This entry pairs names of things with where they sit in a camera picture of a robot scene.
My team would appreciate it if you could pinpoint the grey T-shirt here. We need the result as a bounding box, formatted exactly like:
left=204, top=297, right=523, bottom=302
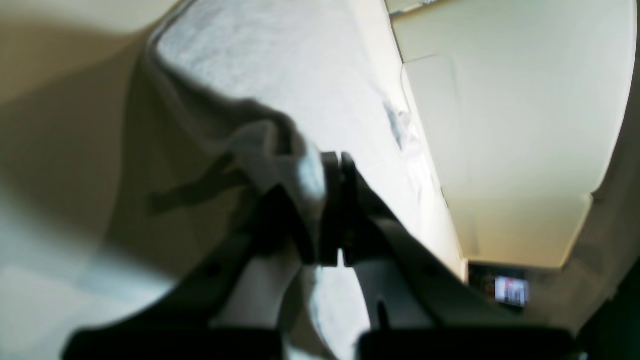
left=110, top=0, right=463, bottom=360

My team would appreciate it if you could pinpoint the black tablet screen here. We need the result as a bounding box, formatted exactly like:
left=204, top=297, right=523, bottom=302
left=467, top=263, right=530, bottom=313

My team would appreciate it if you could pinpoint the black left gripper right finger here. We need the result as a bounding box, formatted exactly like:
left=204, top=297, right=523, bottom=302
left=340, top=152, right=576, bottom=360

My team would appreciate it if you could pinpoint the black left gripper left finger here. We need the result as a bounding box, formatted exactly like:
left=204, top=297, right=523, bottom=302
left=62, top=152, right=342, bottom=360

